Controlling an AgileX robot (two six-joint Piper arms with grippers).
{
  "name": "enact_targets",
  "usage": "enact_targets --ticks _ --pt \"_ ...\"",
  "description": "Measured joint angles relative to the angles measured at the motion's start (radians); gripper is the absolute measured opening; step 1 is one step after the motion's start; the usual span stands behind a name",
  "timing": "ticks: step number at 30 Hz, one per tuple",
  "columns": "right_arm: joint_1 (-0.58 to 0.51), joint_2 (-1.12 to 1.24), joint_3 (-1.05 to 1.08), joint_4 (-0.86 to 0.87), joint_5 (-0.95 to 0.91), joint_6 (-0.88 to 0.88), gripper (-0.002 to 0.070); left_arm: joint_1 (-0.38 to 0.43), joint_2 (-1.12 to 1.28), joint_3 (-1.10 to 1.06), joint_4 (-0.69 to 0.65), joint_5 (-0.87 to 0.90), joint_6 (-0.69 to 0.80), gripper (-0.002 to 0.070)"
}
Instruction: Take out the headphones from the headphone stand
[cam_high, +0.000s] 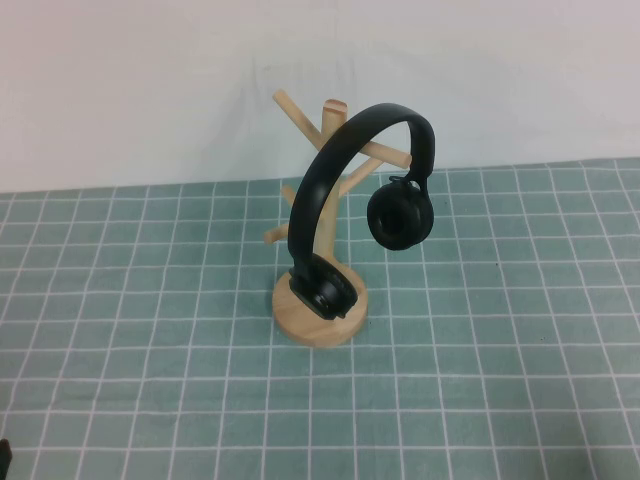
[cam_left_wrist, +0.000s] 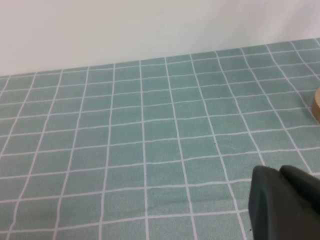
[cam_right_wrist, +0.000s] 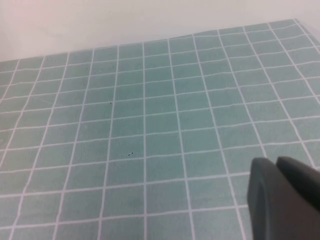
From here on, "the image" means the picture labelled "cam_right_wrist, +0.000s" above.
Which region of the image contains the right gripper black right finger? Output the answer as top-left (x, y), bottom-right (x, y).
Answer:
top-left (275, 156), bottom-right (320, 240)

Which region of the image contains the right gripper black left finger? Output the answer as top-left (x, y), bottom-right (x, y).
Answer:
top-left (246, 156), bottom-right (301, 240)

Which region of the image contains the green white checked tablecloth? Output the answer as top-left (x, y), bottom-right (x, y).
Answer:
top-left (0, 17), bottom-right (320, 240)

